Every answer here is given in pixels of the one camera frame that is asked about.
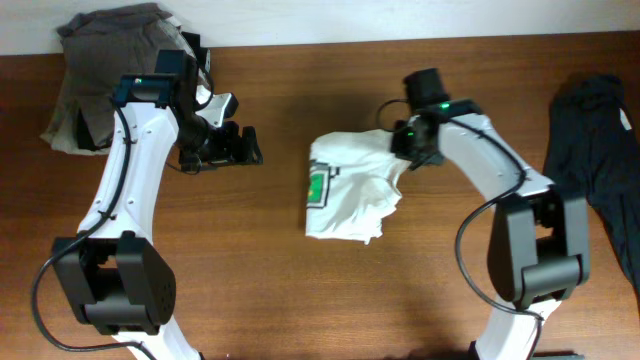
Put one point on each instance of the white t-shirt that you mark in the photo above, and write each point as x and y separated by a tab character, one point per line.
352	185

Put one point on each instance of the folded grey garment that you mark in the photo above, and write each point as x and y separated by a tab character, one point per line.
112	21

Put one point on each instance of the folded black garment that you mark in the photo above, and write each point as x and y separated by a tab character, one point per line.
87	132

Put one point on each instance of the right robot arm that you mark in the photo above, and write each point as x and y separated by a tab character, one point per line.
538	251

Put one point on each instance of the dark garment right side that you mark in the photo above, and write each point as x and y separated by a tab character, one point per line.
593	149

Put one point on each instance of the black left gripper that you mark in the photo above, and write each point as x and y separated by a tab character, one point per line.
232	148

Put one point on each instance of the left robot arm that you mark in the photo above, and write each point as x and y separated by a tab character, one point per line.
113	277

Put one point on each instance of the folded beige garment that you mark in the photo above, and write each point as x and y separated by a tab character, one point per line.
61	132

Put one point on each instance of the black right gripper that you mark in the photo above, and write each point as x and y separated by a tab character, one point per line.
417	156

